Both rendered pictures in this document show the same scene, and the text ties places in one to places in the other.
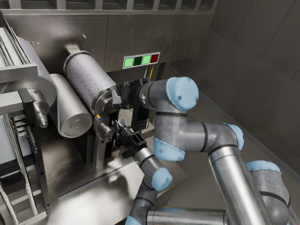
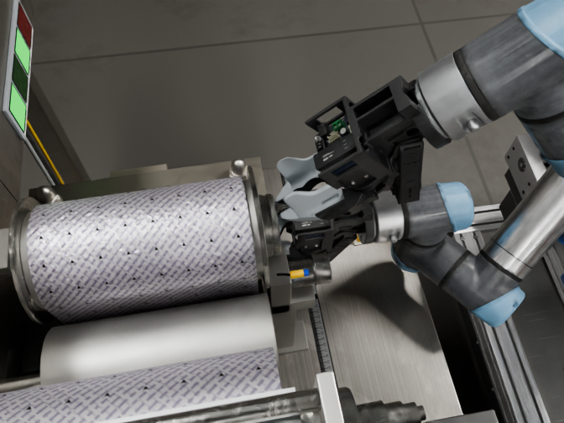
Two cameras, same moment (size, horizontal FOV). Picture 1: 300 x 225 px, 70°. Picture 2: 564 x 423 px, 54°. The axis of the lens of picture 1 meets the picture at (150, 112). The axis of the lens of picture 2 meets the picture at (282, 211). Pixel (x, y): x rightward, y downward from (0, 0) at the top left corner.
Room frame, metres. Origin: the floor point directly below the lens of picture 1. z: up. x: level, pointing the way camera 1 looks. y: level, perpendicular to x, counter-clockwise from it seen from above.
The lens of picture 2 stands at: (0.39, 0.39, 1.84)
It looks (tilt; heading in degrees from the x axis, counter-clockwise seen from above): 60 degrees down; 307
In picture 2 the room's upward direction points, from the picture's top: straight up
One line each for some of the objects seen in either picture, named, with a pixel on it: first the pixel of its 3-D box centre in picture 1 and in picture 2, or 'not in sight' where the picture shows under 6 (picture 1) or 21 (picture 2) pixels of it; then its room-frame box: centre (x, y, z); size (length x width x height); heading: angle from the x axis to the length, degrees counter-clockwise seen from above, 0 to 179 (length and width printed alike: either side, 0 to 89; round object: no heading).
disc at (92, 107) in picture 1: (109, 102); (258, 227); (0.60, 0.15, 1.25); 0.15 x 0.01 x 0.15; 137
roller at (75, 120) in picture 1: (64, 104); (168, 360); (0.60, 0.33, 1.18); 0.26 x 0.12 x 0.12; 47
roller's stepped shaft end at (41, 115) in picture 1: (41, 118); (389, 419); (0.36, 0.27, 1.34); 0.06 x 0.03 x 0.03; 47
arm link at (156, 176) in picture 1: (156, 173); (430, 211); (0.46, -0.08, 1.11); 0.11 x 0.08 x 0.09; 47
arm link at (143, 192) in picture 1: (148, 190); (425, 247); (0.45, -0.08, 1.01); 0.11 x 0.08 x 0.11; 173
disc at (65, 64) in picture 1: (80, 66); (38, 260); (0.78, 0.34, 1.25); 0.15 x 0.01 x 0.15; 137
